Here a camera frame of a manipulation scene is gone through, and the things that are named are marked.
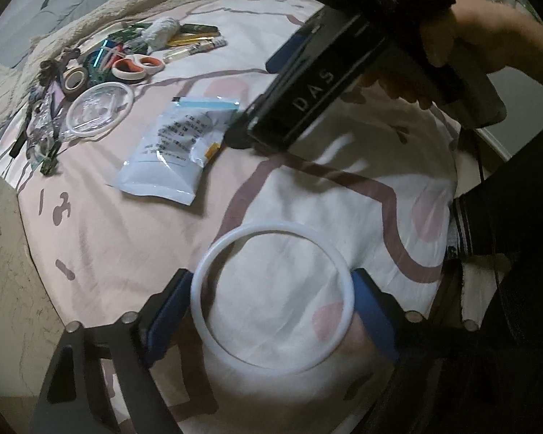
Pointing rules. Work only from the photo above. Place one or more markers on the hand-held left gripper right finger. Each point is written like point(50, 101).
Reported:
point(375, 316)

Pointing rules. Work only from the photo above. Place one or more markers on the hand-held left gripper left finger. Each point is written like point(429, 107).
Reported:
point(167, 316)

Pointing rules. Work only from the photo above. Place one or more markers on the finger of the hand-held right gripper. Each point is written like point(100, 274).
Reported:
point(246, 133)
point(285, 54)

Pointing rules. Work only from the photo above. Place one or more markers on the white blue-strip pouch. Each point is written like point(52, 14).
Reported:
point(172, 153)

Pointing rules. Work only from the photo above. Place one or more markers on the white red-lined scissors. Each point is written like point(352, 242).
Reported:
point(138, 67)

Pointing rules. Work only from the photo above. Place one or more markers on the person's right forearm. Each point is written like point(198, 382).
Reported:
point(502, 27)

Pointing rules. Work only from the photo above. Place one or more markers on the person's right hand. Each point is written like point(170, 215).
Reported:
point(421, 13)

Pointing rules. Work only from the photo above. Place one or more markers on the white printed tube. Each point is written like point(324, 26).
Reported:
point(211, 45)

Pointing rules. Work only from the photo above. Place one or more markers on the grey striped sock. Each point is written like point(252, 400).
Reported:
point(461, 230)

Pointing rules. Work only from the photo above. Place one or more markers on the white crumpled ball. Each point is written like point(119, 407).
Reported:
point(160, 31)

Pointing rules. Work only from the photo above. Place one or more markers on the clear round lid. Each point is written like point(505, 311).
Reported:
point(100, 110)

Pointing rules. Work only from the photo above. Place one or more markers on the cyan striped pack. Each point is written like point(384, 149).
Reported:
point(100, 56)

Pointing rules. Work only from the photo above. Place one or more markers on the person's black pants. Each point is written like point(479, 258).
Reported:
point(525, 235)

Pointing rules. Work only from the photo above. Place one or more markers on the beige textured blanket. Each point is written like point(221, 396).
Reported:
point(117, 4)

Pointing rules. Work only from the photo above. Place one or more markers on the brown tape roll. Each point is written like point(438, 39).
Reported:
point(74, 80)

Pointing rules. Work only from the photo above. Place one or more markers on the green clips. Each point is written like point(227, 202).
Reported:
point(49, 158)

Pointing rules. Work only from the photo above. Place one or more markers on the black stick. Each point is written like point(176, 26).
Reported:
point(18, 145)

